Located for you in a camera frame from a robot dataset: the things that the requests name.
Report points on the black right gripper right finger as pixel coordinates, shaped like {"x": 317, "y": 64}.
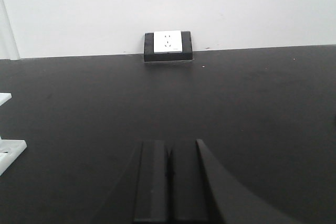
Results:
{"x": 203, "y": 191}

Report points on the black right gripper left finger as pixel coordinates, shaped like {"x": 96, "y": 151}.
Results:
{"x": 152, "y": 201}

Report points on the black socket base block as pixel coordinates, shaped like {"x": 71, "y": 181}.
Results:
{"x": 186, "y": 53}

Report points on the white test tube rack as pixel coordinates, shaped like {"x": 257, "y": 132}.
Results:
{"x": 10, "y": 151}

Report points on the white wall power socket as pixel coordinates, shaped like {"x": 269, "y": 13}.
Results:
{"x": 167, "y": 41}

